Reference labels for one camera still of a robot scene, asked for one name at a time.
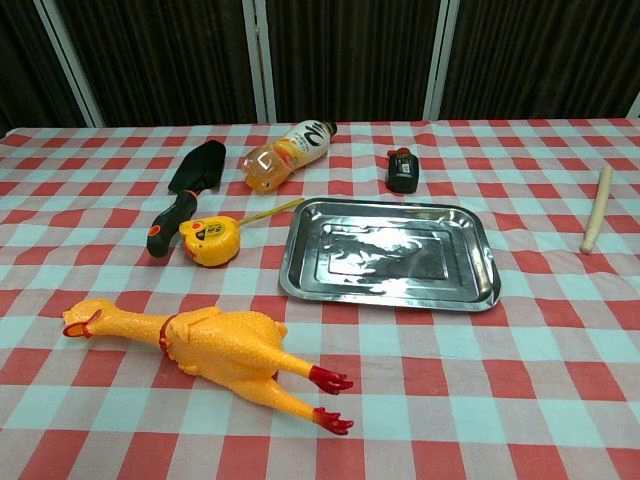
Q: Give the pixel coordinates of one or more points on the orange rubber toy chicken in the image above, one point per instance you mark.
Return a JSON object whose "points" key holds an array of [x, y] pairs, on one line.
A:
{"points": [[225, 340]]}

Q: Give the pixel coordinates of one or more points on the rectangular metal tray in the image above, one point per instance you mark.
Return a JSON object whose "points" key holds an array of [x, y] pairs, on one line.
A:
{"points": [[390, 250]]}

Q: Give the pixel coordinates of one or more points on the orange drink plastic bottle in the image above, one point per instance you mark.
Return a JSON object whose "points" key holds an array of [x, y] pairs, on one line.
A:
{"points": [[280, 160]]}

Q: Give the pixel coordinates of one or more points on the small black red-capped bottle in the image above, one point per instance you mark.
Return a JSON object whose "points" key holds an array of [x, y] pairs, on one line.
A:
{"points": [[401, 175]]}

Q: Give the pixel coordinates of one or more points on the black garden trowel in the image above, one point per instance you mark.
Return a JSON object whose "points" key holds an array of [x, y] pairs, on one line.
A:
{"points": [[200, 162]]}

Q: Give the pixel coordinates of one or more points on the dark brown curtain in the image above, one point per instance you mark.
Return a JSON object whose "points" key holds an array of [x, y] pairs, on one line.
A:
{"points": [[350, 60]]}

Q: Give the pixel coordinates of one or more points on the red white checkered tablecloth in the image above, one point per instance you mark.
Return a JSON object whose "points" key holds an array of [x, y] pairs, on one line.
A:
{"points": [[450, 375]]}

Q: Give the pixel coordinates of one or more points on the thin wooden rolling pin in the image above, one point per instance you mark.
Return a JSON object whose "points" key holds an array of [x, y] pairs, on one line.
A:
{"points": [[597, 210]]}

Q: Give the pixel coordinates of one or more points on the white metal frame post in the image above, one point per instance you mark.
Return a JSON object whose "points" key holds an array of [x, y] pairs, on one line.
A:
{"points": [[70, 65], [440, 65], [260, 65]]}

